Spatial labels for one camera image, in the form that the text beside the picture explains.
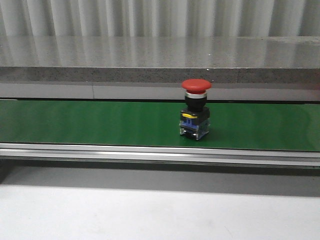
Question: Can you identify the red mushroom push button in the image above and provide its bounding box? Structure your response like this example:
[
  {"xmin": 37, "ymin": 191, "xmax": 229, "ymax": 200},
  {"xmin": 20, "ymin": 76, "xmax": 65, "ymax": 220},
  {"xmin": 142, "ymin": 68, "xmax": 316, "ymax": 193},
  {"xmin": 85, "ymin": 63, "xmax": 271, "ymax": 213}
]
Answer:
[{"xmin": 179, "ymin": 78, "xmax": 212, "ymax": 141}]

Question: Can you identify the grey speckled stone counter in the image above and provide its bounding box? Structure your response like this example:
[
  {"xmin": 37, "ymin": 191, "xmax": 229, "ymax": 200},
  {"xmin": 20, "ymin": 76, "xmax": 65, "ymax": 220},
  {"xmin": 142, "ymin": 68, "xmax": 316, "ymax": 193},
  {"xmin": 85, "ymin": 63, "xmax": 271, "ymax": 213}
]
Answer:
[{"xmin": 0, "ymin": 36, "xmax": 320, "ymax": 102}]

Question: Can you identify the white pleated curtain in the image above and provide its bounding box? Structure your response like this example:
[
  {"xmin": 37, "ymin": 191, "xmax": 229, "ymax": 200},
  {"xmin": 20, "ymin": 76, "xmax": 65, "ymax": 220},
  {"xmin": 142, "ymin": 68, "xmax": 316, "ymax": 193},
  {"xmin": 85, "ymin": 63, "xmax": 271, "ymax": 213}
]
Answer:
[{"xmin": 0, "ymin": 0, "xmax": 320, "ymax": 37}]

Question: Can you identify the aluminium conveyor frame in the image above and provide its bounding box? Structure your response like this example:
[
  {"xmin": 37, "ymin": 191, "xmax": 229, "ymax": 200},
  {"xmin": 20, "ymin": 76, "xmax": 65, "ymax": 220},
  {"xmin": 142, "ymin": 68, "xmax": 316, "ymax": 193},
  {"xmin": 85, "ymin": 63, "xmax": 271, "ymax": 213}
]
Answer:
[{"xmin": 0, "ymin": 143, "xmax": 320, "ymax": 169}]

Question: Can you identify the green conveyor belt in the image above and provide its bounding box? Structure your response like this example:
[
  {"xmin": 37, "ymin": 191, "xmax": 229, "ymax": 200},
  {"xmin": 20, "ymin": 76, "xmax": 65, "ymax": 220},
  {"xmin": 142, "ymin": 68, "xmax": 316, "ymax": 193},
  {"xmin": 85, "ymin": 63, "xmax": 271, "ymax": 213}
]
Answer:
[{"xmin": 0, "ymin": 99, "xmax": 320, "ymax": 151}]

